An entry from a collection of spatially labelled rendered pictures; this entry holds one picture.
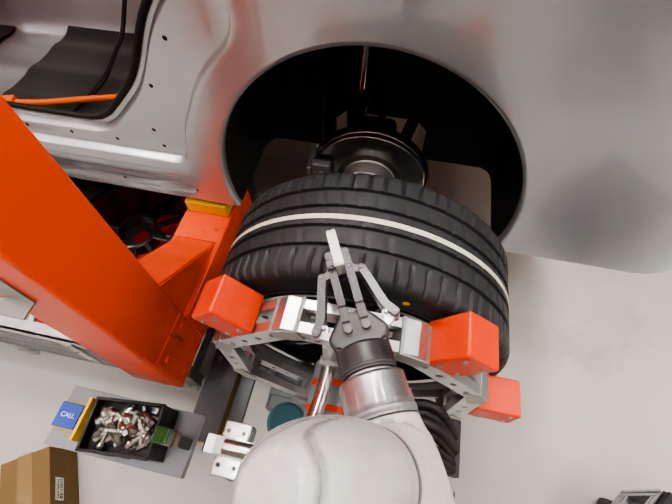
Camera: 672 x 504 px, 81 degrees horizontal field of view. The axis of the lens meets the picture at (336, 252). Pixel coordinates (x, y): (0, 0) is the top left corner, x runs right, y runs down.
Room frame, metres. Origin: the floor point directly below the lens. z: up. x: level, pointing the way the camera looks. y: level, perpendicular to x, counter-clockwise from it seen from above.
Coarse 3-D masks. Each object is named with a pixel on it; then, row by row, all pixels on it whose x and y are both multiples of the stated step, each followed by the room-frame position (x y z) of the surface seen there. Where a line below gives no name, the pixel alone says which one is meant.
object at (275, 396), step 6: (276, 372) 0.42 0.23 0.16; (282, 378) 0.40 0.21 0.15; (288, 378) 0.40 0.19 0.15; (270, 390) 0.35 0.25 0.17; (276, 390) 0.35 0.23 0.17; (270, 396) 0.33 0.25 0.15; (276, 396) 0.33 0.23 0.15; (282, 396) 0.33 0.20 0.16; (288, 396) 0.33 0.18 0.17; (270, 402) 0.31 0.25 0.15; (276, 402) 0.31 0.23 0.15; (282, 402) 0.31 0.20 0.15; (270, 408) 0.29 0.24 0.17
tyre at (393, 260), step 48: (288, 192) 0.51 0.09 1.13; (336, 192) 0.47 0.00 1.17; (384, 192) 0.47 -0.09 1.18; (432, 192) 0.48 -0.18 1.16; (240, 240) 0.44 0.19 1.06; (288, 240) 0.38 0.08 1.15; (384, 240) 0.36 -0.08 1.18; (432, 240) 0.38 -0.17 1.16; (480, 240) 0.41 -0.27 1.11; (288, 288) 0.32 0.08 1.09; (384, 288) 0.28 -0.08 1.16; (432, 288) 0.29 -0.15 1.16; (480, 288) 0.31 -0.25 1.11; (432, 384) 0.25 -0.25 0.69
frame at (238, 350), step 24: (264, 312) 0.28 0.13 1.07; (288, 312) 0.26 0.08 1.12; (312, 312) 0.27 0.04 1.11; (336, 312) 0.26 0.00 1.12; (216, 336) 0.28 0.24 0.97; (240, 336) 0.25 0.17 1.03; (264, 336) 0.24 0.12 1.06; (288, 336) 0.23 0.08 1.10; (312, 336) 0.22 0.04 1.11; (408, 336) 0.22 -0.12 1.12; (240, 360) 0.26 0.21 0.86; (264, 360) 0.30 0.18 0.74; (408, 360) 0.19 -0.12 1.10; (288, 384) 0.25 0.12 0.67; (456, 384) 0.17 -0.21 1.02; (480, 384) 0.18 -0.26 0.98; (456, 408) 0.16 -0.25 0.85
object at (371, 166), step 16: (336, 144) 0.82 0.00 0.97; (352, 144) 0.81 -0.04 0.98; (368, 144) 0.80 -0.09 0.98; (384, 144) 0.79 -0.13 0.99; (400, 144) 0.80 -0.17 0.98; (336, 160) 0.82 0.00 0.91; (352, 160) 0.81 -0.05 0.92; (368, 160) 0.80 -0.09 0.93; (384, 160) 0.79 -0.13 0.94; (400, 160) 0.78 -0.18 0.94; (416, 160) 0.78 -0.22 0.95; (400, 176) 0.78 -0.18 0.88; (416, 176) 0.77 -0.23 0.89
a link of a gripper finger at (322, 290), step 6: (318, 276) 0.28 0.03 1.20; (324, 276) 0.28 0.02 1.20; (318, 282) 0.27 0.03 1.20; (324, 282) 0.27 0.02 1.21; (318, 288) 0.26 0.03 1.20; (324, 288) 0.26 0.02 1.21; (318, 294) 0.25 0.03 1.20; (324, 294) 0.25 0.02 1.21; (318, 300) 0.24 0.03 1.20; (324, 300) 0.24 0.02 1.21; (318, 306) 0.23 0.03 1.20; (324, 306) 0.23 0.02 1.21; (318, 312) 0.22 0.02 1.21; (324, 312) 0.22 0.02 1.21; (318, 318) 0.22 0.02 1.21; (324, 318) 0.22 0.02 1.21; (318, 324) 0.21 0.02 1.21; (324, 324) 0.21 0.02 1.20; (312, 330) 0.20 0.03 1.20; (318, 330) 0.20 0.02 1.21; (318, 336) 0.19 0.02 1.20; (318, 342) 0.19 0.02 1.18
